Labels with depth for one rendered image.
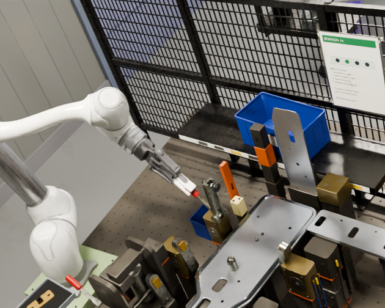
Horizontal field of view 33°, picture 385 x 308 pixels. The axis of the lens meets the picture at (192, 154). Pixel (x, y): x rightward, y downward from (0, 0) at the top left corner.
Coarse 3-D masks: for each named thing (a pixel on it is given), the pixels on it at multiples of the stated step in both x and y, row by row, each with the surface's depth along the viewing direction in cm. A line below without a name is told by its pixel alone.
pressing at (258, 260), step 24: (264, 216) 219; (288, 216) 216; (312, 216) 213; (240, 240) 214; (264, 240) 211; (288, 240) 208; (216, 264) 209; (240, 264) 206; (264, 264) 203; (240, 288) 198
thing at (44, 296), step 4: (48, 292) 198; (40, 296) 198; (44, 296) 198; (48, 296) 197; (52, 296) 197; (36, 300) 196; (40, 300) 196; (44, 300) 196; (48, 300) 196; (32, 304) 196; (36, 304) 196; (40, 304) 195
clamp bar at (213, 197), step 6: (210, 180) 208; (204, 186) 208; (210, 186) 207; (216, 186) 205; (210, 192) 208; (216, 192) 211; (210, 198) 210; (216, 198) 213; (210, 204) 213; (216, 204) 214; (216, 210) 214; (222, 210) 216; (216, 216) 215
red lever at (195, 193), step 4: (192, 192) 218; (196, 192) 218; (196, 196) 217; (200, 196) 218; (200, 200) 218; (204, 200) 217; (204, 204) 218; (208, 204) 217; (208, 208) 218; (220, 212) 217; (220, 216) 216
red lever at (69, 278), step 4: (68, 276) 202; (68, 280) 202; (72, 280) 201; (76, 280) 202; (72, 284) 201; (76, 284) 201; (80, 284) 202; (76, 288) 201; (80, 288) 201; (84, 292) 201; (88, 296) 200; (92, 296) 201; (92, 300) 200; (96, 300) 199; (96, 304) 199; (100, 304) 199
